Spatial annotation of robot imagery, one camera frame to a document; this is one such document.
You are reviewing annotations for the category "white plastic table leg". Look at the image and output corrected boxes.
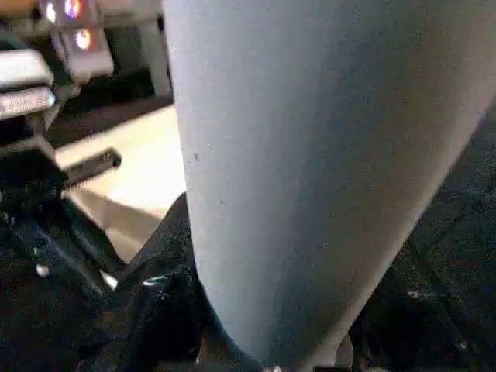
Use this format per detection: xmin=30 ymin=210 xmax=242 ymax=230
xmin=162 ymin=0 xmax=496 ymax=367

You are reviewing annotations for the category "black work mat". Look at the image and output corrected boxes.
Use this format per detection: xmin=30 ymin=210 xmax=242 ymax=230
xmin=422 ymin=112 xmax=496 ymax=280

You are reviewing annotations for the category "computer case with glowing fans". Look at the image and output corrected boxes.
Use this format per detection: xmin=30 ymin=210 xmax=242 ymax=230
xmin=38 ymin=0 xmax=113 ymax=78

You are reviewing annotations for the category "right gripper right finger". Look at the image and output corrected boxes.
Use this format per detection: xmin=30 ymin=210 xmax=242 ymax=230
xmin=344 ymin=270 xmax=496 ymax=372

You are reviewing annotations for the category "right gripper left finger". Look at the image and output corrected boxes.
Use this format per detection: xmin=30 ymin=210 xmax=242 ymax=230
xmin=127 ymin=192 xmax=249 ymax=372

